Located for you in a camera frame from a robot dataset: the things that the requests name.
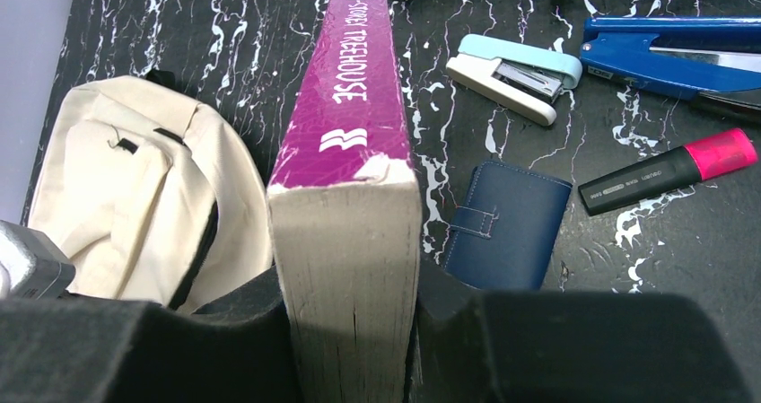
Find blue black stapler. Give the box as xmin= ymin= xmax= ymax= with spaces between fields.
xmin=580 ymin=16 xmax=760 ymax=123

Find red pink highlighter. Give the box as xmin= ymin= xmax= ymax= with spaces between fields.
xmin=578 ymin=128 xmax=758 ymax=215

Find purple colouring book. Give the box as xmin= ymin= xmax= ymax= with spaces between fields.
xmin=267 ymin=0 xmax=422 ymax=402

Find light blue white stapler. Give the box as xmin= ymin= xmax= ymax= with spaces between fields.
xmin=446 ymin=34 xmax=582 ymax=127

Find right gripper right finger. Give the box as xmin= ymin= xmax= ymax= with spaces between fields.
xmin=408 ymin=261 xmax=752 ymax=402

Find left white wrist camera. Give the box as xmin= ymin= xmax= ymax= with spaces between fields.
xmin=1 ymin=221 xmax=75 ymax=300

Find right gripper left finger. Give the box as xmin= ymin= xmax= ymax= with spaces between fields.
xmin=1 ymin=269 xmax=301 ymax=402

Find beige canvas backpack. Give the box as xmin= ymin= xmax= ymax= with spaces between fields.
xmin=28 ymin=75 xmax=274 ymax=311

